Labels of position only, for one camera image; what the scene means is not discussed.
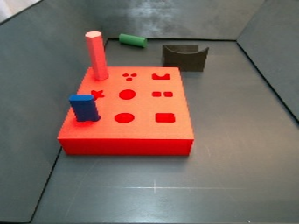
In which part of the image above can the green cylinder peg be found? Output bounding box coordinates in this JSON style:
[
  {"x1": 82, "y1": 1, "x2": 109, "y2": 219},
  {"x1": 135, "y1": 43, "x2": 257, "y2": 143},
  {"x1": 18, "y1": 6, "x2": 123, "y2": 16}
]
[{"x1": 119, "y1": 33, "x2": 147, "y2": 48}]

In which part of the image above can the red shape sorter board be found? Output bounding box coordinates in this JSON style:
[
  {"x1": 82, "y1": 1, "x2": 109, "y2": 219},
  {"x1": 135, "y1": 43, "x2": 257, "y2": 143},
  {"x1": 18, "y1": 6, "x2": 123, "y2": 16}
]
[{"x1": 58, "y1": 66, "x2": 194, "y2": 155}]

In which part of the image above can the blue rounded block peg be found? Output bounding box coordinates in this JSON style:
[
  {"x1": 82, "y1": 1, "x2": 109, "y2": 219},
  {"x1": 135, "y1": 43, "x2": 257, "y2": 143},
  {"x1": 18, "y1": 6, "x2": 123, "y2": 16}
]
[{"x1": 70, "y1": 94, "x2": 101, "y2": 122}]

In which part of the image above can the black curved holder stand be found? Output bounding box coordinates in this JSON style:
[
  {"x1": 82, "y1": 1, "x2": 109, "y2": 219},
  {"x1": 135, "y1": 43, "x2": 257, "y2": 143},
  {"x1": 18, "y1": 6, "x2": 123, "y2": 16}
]
[{"x1": 163, "y1": 45, "x2": 210, "y2": 72}]

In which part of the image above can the pink hexagonal peg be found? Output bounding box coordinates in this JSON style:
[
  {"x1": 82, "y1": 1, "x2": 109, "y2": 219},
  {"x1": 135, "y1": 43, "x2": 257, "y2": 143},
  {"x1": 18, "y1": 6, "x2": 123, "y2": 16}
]
[{"x1": 86, "y1": 31, "x2": 109, "y2": 81}]

